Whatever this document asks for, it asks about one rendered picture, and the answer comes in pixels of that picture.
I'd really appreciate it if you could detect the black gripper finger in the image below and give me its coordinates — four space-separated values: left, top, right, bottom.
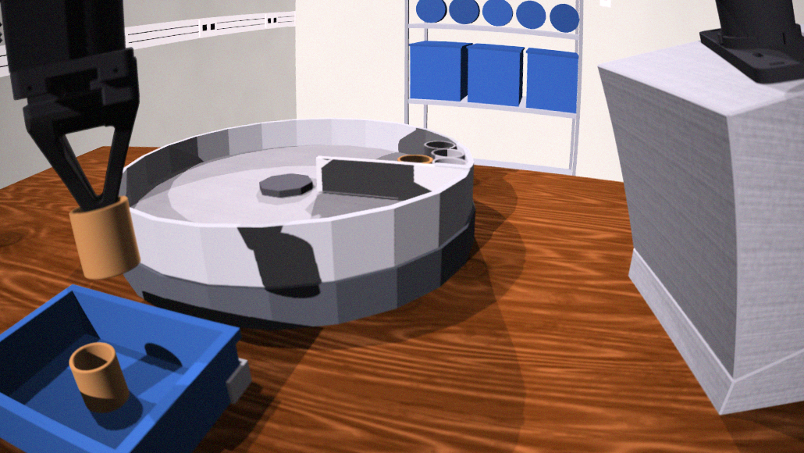
24 98 140 212
59 134 103 200

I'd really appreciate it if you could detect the grey metal bushing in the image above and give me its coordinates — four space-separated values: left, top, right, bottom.
424 141 456 157
432 158 468 165
431 148 465 160

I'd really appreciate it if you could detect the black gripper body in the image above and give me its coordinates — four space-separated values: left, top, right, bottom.
10 0 140 119

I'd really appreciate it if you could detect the bronze bushing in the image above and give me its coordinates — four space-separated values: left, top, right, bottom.
69 343 130 413
397 155 433 164
69 196 141 280

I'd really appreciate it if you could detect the blue open tray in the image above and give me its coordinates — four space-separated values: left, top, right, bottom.
0 284 242 453

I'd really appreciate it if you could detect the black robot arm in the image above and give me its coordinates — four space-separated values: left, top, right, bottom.
0 0 804 84

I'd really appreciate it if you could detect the white round turntable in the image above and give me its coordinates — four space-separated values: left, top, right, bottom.
119 118 475 330

